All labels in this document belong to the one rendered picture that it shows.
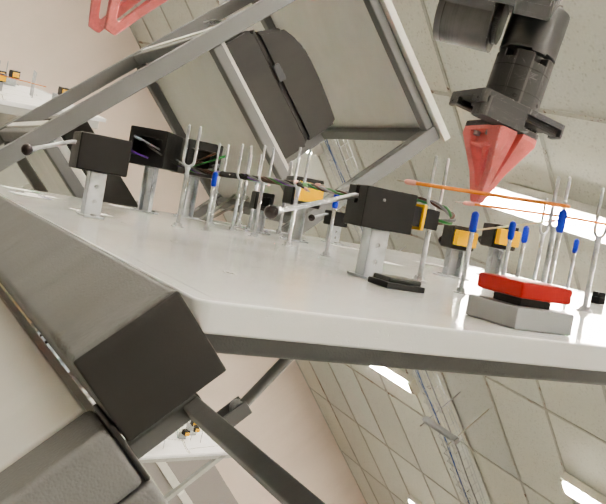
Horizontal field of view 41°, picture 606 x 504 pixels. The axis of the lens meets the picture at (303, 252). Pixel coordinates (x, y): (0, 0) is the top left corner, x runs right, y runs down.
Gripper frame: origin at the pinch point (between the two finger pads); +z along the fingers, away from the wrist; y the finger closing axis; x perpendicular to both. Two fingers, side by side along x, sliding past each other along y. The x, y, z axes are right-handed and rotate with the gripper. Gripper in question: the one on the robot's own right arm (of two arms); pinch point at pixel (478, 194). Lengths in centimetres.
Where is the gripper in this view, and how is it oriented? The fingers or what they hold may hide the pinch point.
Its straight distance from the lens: 84.2
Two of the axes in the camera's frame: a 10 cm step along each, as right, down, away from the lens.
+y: -8.7, -3.1, -3.8
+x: 3.6, 1.1, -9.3
